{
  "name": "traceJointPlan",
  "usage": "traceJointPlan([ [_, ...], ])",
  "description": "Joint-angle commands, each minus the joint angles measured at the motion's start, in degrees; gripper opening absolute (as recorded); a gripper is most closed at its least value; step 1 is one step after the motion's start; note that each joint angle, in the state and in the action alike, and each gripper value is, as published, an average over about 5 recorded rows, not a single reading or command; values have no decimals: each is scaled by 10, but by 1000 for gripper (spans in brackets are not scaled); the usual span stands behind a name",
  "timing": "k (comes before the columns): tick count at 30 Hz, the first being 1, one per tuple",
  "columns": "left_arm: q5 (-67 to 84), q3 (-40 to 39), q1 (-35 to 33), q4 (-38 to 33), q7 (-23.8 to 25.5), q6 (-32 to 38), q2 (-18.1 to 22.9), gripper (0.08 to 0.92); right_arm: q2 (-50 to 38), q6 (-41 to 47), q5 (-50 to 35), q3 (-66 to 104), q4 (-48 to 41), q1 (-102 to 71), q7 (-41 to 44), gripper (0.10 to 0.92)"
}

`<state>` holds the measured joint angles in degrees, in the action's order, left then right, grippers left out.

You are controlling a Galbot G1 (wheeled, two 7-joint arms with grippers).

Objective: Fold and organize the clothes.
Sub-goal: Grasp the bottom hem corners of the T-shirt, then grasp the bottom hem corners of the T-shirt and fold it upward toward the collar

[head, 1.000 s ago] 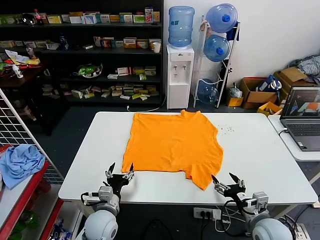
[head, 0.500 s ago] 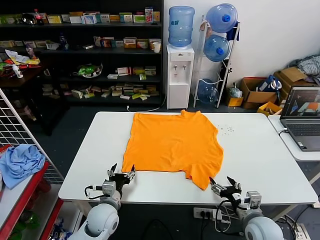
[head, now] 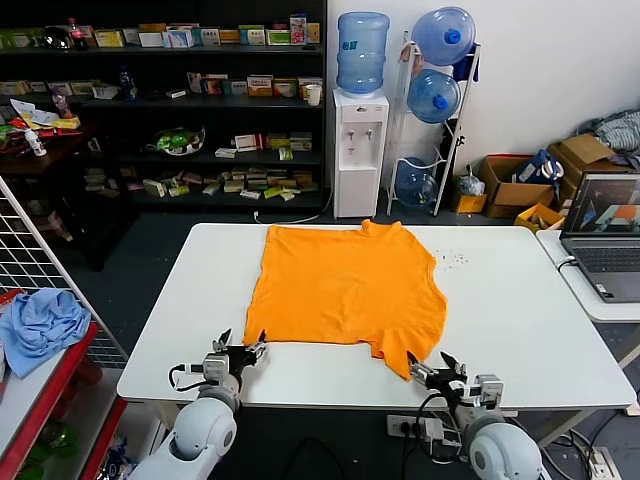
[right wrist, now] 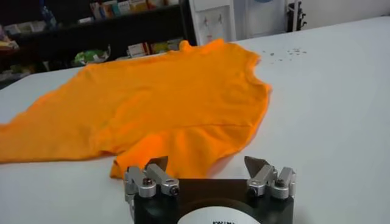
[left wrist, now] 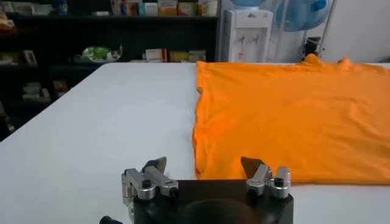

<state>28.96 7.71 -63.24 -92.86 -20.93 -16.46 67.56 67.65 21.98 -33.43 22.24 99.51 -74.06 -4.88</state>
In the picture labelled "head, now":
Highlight white yellow red box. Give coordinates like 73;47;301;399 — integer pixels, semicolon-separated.
247;74;275;98

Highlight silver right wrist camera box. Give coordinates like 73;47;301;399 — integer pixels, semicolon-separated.
472;374;504;407

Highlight black looped floor cable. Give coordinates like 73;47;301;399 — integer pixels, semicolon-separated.
287;437;346;480

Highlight yellow bin with parts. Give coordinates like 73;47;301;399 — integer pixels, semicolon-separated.
513;202;567;234

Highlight green plastic bottle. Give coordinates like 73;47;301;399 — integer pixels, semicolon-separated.
39;419;81;459

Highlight white cable with plug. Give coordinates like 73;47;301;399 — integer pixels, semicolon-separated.
252;187;335;225

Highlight white water dispenser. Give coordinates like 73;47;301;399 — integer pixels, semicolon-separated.
332;88;390;220

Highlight crumpled light blue cloth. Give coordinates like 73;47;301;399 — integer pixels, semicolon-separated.
0;287;93;379

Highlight yellow green medicine box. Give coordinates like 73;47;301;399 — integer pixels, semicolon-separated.
94;29;125;49

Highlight orange t-shirt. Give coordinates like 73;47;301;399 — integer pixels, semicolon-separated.
242;218;449;382

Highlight red metal shelf rack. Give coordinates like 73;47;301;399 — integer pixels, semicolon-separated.
0;287;129;480

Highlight open brown cardboard box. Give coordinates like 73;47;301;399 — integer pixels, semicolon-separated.
479;153;556;220

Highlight white floor socket strip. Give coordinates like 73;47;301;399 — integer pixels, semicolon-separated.
584;444;621;480

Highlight white power strip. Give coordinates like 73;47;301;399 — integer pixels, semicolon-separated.
387;414;434;441

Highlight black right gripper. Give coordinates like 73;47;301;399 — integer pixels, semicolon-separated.
407;351;474;404

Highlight black shelving unit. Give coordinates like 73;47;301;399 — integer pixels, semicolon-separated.
0;0;329;211

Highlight white metal jug rack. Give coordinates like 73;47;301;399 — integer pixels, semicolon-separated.
385;30;482;217

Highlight cola bottle red cap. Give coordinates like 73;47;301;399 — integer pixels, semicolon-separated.
67;17;90;51

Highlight blue drink bottle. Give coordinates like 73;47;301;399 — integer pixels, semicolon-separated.
118;64;139;101

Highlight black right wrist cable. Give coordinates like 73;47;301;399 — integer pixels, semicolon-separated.
404;392;461;461

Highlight blue shopping bag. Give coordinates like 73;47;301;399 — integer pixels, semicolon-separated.
512;148;566;189

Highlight grey blue clothes pile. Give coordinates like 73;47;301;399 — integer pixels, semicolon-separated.
579;108;640;169

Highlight wide green medicine box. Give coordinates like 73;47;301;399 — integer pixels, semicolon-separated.
0;27;44;50

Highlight white wire grid panel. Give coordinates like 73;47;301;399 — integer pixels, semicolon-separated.
0;174;129;371

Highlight labelled blue water jug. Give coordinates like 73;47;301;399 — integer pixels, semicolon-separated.
335;12;391;97

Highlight shiny black bowl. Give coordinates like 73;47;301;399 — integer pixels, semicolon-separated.
42;25;73;51

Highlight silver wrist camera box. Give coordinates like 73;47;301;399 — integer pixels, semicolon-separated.
202;352;229;384
472;374;504;407

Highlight blue white snack packets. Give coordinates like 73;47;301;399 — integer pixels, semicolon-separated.
99;433;144;479

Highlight clear plastic bag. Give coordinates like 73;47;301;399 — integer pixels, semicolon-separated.
457;164;486;197

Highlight patterned bowl with greens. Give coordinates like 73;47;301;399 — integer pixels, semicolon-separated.
145;124;207;157

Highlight large white table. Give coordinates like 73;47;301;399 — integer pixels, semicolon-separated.
116;222;639;449

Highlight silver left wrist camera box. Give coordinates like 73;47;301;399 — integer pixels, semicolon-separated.
202;352;229;384

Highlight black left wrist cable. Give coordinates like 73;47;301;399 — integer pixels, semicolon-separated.
167;363;206;394

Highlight tall pink patterned box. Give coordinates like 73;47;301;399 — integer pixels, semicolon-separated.
289;14;309;47

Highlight white orange medicine box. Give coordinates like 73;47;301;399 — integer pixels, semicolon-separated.
298;76;325;101

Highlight dark wooden table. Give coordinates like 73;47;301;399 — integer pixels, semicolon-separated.
0;127;141;271

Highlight small yellow plastic bin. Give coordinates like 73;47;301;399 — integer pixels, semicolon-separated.
457;193;489;215

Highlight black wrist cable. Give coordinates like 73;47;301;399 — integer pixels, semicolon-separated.
404;392;461;461
167;363;206;394

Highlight grey open laptop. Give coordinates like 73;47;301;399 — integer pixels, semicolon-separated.
559;172;640;304

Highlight dark blue hanging cloth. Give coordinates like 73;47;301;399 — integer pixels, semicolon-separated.
453;47;482;84

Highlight large stacked cardboard box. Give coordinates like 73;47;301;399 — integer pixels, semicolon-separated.
547;133;636;201

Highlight small white side table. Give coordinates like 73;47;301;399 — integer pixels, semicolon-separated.
535;228;640;324

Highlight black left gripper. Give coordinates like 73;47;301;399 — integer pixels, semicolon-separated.
212;328;269;376

